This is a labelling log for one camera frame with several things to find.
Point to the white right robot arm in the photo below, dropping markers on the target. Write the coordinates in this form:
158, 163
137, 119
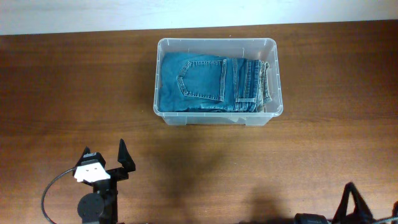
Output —
360, 206

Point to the light blue jeans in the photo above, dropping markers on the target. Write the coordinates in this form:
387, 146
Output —
264, 94

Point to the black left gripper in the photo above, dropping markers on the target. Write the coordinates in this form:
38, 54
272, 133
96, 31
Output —
122, 158

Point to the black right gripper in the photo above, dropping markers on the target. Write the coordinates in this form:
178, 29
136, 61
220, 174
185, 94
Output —
363, 214

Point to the dark blue jeans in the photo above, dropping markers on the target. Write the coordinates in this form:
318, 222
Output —
209, 83

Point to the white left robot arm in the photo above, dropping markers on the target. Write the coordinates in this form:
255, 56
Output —
101, 206

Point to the clear plastic storage bin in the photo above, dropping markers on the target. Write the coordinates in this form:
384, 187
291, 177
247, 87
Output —
264, 49

